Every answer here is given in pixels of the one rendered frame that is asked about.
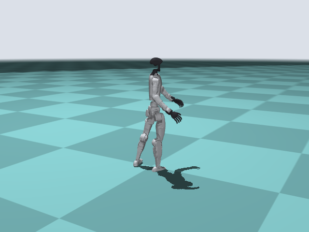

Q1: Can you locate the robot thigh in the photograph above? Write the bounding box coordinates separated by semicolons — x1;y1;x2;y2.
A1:
152;111;166;147
141;109;154;142

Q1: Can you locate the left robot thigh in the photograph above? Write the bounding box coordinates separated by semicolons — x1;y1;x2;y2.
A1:
141;109;154;142

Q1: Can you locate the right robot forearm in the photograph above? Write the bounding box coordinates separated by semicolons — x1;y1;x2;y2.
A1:
154;95;171;113

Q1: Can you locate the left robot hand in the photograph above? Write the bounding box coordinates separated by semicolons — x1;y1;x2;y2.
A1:
171;96;184;107

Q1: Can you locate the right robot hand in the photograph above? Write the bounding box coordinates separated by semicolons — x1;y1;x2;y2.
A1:
166;110;182;123

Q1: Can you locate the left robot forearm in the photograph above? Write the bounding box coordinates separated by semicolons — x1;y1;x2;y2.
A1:
161;88;173;101

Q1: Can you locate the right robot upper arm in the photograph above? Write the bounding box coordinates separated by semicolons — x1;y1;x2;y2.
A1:
152;77;159;101

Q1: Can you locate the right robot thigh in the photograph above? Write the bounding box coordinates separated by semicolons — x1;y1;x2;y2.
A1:
152;111;166;147

